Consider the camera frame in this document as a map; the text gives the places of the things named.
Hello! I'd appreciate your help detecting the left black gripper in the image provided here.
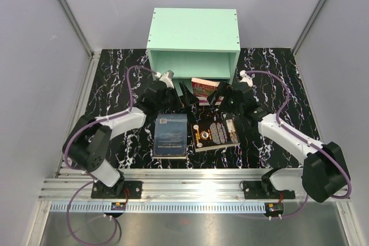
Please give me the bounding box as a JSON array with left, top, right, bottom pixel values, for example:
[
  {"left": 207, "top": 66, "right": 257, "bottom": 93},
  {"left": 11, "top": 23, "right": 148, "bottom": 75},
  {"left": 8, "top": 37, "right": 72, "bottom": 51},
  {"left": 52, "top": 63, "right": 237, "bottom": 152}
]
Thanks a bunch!
[{"left": 156, "top": 82, "right": 198, "bottom": 111}]

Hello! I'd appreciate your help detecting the red 13-Storey Treehouse book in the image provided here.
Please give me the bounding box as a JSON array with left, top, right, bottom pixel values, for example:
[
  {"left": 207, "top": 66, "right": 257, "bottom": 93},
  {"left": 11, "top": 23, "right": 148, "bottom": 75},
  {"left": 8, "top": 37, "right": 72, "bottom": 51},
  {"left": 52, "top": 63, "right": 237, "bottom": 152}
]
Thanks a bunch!
[{"left": 191, "top": 78, "right": 219, "bottom": 97}]

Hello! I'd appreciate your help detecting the black paperback book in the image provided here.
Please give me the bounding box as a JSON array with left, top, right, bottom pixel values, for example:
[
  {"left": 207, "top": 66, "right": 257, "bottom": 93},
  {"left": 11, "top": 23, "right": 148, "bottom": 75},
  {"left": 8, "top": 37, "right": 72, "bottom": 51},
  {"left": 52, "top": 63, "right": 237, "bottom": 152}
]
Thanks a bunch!
[{"left": 191, "top": 117, "right": 240, "bottom": 152}]

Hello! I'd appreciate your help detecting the purple 117-Storey Treehouse book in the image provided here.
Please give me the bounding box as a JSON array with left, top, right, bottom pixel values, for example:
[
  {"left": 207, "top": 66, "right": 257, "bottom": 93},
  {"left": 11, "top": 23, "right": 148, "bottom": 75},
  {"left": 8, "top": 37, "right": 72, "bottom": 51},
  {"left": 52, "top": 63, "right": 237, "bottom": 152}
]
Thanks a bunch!
[{"left": 198, "top": 97, "right": 211, "bottom": 106}]

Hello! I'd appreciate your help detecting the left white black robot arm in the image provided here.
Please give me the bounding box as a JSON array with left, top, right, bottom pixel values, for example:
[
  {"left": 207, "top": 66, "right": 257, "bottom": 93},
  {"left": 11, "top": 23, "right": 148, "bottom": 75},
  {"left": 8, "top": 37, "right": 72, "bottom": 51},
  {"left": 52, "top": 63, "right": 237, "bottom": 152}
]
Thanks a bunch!
[{"left": 62, "top": 70, "right": 199, "bottom": 198}]

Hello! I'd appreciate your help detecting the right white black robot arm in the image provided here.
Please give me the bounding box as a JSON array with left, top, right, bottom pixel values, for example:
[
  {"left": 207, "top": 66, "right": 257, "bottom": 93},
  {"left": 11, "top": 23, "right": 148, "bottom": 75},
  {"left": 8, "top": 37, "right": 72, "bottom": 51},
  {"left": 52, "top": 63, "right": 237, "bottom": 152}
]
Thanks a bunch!
[{"left": 207, "top": 70, "right": 352, "bottom": 203}]

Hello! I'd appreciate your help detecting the dark blue hardcover book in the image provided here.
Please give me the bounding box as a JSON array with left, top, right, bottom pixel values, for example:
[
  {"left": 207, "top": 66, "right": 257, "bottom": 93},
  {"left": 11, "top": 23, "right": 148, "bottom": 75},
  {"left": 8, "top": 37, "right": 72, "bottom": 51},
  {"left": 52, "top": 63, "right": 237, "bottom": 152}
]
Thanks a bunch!
[{"left": 152, "top": 113, "right": 187, "bottom": 160}]

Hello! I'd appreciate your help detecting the mint green shelf cabinet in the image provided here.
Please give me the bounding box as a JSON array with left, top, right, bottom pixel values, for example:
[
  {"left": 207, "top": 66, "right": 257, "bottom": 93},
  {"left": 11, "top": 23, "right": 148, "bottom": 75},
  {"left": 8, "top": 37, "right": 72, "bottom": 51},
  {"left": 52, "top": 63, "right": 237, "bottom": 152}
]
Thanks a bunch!
[{"left": 146, "top": 7, "right": 240, "bottom": 95}]

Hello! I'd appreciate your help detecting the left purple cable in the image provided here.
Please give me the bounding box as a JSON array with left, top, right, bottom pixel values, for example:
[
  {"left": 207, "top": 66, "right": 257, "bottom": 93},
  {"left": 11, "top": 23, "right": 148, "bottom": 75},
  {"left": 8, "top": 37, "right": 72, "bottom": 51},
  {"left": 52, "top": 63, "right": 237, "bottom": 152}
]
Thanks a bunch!
[{"left": 63, "top": 66, "right": 162, "bottom": 243}]

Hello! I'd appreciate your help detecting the purple cable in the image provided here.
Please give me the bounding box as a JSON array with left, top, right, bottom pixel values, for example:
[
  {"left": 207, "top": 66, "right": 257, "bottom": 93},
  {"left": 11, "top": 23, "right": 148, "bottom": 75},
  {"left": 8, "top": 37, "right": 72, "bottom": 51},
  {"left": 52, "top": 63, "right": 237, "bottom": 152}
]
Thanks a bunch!
[
  {"left": 63, "top": 66, "right": 162, "bottom": 243},
  {"left": 239, "top": 70, "right": 353, "bottom": 220}
]

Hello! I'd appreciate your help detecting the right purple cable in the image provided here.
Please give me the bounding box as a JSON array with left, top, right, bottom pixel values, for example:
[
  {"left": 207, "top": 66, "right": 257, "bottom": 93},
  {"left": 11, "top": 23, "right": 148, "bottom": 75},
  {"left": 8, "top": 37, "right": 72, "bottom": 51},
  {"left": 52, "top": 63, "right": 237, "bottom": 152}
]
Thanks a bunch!
[{"left": 239, "top": 70, "right": 353, "bottom": 220}]

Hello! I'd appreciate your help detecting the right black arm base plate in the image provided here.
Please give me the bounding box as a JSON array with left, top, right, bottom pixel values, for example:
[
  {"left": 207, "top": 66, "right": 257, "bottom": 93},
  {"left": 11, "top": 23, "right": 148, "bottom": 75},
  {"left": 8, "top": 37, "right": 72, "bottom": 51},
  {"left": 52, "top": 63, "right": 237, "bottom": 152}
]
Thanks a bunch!
[{"left": 240, "top": 180, "right": 280, "bottom": 199}]

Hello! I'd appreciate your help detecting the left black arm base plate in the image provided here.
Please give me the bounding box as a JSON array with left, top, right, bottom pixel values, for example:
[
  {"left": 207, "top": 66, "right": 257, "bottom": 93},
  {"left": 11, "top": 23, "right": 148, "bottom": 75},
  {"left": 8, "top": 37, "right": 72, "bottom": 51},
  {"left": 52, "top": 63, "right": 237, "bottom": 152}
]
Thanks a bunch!
[{"left": 91, "top": 180, "right": 143, "bottom": 200}]

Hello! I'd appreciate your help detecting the white slotted cable duct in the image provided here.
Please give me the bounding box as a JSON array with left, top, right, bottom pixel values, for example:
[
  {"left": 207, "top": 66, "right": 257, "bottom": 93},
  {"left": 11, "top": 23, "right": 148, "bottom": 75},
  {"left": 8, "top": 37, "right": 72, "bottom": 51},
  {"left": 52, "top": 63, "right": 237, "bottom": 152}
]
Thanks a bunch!
[{"left": 51, "top": 201, "right": 266, "bottom": 214}]

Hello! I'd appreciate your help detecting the aluminium rail frame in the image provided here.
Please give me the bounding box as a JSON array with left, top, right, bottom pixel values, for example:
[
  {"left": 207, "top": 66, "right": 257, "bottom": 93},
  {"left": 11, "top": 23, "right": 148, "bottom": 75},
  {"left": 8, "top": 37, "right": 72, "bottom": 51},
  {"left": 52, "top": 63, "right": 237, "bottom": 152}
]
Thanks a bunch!
[{"left": 37, "top": 168, "right": 353, "bottom": 203}]

